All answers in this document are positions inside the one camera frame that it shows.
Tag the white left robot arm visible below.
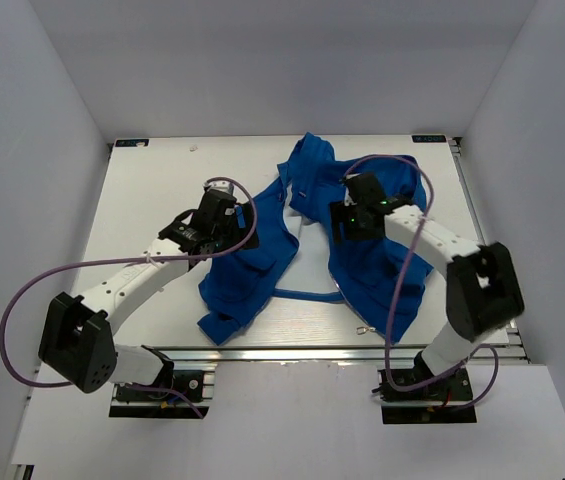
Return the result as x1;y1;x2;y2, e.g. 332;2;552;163
38;188;258;399

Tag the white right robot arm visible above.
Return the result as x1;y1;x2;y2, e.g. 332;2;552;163
330;173;525;399

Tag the right corner label sticker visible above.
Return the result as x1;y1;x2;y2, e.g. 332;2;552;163
411;134;447;143

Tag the corner label sticker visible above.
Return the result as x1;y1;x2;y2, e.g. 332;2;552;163
411;134;447;143
114;138;149;148

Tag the left corner label sticker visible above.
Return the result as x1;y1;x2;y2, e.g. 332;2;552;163
114;138;149;148

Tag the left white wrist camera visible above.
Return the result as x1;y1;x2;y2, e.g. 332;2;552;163
204;180;236;202

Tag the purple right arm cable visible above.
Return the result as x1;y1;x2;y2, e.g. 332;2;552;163
339;154;501;414

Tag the aluminium right side rail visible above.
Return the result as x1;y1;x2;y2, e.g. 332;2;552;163
446;137;525;354

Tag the aluminium rail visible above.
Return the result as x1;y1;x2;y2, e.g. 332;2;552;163
161;346;528;362
446;137;525;354

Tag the aluminium front rail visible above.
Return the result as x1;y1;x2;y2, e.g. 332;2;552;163
161;346;528;362

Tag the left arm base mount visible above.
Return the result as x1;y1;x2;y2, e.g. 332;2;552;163
109;367;215;420

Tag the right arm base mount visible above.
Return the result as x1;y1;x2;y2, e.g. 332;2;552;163
371;369;477;425

